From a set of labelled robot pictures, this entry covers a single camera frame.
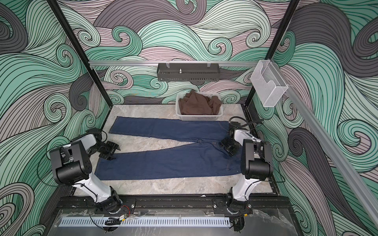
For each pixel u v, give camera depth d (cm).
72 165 47
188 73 95
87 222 70
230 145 79
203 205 75
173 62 92
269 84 80
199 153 92
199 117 104
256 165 48
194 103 110
